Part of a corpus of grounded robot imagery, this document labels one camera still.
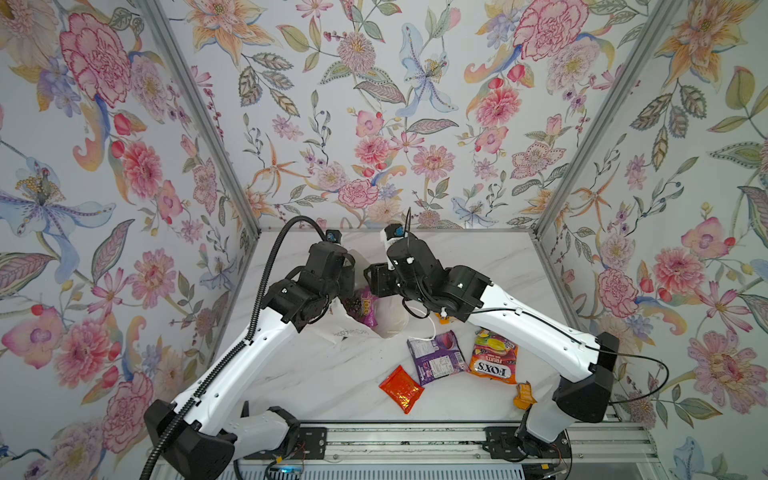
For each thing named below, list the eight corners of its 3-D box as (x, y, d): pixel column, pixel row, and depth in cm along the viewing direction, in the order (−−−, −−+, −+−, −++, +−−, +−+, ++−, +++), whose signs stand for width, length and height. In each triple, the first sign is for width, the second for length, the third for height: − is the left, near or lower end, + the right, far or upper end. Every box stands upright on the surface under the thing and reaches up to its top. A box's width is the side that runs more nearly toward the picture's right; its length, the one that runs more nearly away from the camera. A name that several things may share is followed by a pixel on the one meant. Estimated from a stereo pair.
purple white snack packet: (421, 385, 85) (422, 381, 82) (408, 344, 93) (409, 339, 90) (467, 373, 87) (469, 369, 85) (450, 334, 95) (452, 329, 93)
